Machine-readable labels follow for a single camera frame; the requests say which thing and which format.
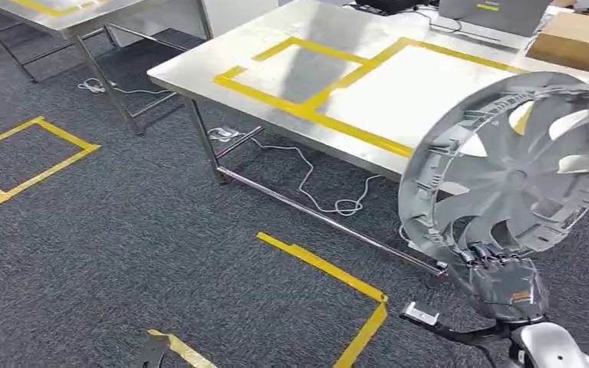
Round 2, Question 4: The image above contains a white bundled floor cable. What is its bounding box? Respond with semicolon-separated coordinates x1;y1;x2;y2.
77;77;173;97

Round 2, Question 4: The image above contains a large steel work table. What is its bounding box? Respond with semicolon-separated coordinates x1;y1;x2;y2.
146;0;589;278

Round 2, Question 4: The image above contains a brown cardboard box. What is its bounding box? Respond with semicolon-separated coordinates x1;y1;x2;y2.
525;11;589;74

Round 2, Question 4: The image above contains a grey laptop case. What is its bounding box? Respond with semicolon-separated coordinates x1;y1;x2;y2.
437;0;552;38

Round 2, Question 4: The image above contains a black device on table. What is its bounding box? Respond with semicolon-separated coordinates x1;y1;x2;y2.
350;0;433;16

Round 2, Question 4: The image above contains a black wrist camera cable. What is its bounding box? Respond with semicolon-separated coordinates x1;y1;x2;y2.
401;314;513;347

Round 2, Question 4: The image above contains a white cable under table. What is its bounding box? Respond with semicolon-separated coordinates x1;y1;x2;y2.
208;126;384;218

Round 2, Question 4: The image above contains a yellow floor tape strip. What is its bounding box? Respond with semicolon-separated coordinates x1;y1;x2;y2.
146;329;219;368

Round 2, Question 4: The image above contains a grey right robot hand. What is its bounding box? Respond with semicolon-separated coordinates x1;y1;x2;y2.
456;242;550;324

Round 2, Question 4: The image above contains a yellow floor tape square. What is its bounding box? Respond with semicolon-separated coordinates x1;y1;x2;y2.
0;115;101;211

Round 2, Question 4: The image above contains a yellow tape table outline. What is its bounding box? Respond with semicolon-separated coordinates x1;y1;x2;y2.
212;36;535;159
7;0;110;18

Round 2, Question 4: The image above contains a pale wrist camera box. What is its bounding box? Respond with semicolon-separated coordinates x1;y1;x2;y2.
401;302;440;327

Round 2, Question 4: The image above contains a small steel work table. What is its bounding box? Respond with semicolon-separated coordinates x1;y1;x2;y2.
0;0;214;137

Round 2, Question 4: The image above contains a yellow floor tape corner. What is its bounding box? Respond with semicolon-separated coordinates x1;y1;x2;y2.
256;232;390;368

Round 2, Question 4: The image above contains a silver plastic wheel hubcap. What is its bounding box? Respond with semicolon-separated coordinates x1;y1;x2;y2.
397;71;589;265

